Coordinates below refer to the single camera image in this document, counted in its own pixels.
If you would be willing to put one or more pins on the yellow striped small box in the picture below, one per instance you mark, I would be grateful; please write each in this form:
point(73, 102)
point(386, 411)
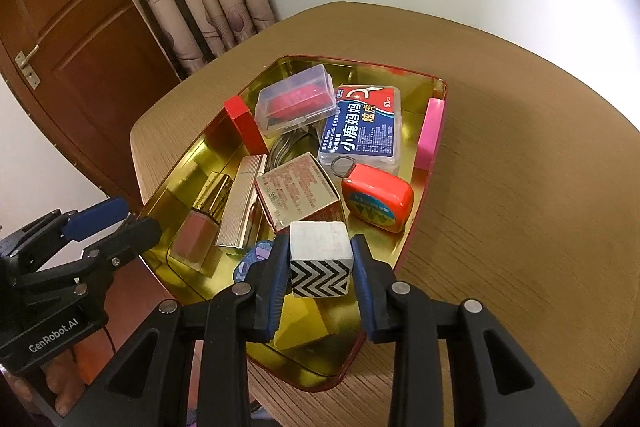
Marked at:
point(300, 324)

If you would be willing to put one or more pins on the clear floss box blue label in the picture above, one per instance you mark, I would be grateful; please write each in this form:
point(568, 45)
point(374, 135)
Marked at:
point(362, 132)

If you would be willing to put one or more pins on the red tape measure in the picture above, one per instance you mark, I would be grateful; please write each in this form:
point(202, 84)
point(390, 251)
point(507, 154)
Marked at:
point(377, 197)

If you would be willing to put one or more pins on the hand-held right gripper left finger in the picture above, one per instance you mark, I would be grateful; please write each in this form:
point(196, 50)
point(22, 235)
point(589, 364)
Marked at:
point(272, 287)

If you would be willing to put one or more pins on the pink lip gloss gold cap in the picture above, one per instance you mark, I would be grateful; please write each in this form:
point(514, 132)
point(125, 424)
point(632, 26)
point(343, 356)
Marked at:
point(197, 232)

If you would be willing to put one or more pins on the gold ribbed lighter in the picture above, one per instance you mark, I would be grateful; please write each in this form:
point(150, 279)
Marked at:
point(242, 202)

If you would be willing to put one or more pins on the red tin box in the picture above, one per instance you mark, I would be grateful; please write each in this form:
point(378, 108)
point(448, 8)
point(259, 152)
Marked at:
point(215, 147)

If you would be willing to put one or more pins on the red rectangular box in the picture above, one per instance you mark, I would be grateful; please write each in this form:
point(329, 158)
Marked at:
point(242, 122)

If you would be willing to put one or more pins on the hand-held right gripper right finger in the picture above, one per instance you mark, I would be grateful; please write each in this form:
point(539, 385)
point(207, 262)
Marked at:
point(365, 287)

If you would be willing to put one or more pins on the clear case red insert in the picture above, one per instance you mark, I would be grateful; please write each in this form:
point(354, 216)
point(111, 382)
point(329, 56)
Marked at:
point(295, 99)

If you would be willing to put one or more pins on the metal spring clip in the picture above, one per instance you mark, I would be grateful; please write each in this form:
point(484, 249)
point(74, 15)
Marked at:
point(287, 149)

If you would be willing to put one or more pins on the person's left hand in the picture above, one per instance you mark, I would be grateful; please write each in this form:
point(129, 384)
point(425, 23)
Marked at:
point(67, 382)

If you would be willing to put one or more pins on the blue patterned tape roll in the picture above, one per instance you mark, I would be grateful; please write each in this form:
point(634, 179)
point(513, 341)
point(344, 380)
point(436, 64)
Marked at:
point(250, 262)

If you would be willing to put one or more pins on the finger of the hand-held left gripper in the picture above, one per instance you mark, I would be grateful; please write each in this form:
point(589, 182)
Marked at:
point(95, 214)
point(130, 237)

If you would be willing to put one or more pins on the white cube zigzag side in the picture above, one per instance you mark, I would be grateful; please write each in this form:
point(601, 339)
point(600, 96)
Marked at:
point(320, 252)

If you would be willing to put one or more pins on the brown wooden door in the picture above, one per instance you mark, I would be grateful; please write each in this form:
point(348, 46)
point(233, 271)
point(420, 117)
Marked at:
point(90, 32)

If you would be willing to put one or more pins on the brown and red cardboard box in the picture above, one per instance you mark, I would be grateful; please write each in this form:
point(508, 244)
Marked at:
point(295, 189)

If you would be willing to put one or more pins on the pink rectangular box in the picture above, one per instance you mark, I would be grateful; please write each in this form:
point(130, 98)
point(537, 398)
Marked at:
point(430, 134)

